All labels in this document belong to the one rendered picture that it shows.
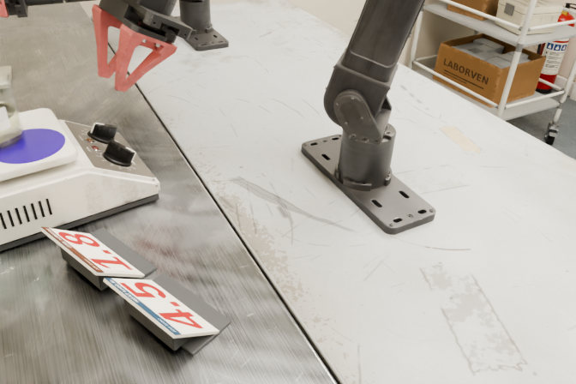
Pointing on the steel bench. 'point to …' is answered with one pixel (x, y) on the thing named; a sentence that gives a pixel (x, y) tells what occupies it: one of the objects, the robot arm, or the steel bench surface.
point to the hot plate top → (39, 119)
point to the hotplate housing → (67, 197)
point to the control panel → (105, 151)
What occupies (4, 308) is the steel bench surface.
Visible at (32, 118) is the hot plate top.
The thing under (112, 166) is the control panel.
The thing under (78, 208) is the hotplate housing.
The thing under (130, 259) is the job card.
